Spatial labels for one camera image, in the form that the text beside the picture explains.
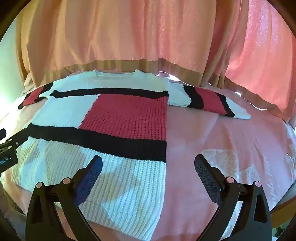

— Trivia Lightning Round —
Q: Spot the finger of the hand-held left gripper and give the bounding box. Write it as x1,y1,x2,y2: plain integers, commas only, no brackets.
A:
5,130,30,149

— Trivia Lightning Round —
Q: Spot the wooden bed frame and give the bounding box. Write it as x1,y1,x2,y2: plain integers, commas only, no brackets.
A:
269,183,296,230

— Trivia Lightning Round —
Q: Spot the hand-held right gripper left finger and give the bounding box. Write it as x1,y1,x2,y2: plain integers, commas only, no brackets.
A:
26,155,103,241

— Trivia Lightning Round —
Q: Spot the white cloth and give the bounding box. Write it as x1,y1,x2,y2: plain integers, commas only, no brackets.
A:
11,69,252,240

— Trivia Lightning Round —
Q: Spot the pink blanket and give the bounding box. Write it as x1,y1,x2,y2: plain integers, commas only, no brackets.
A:
0,70,296,241

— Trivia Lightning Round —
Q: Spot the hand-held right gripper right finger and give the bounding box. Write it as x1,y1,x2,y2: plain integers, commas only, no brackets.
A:
194,153,273,241

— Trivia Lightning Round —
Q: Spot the pink curtain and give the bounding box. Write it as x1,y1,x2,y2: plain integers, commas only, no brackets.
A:
215,0,296,123
14,0,245,88

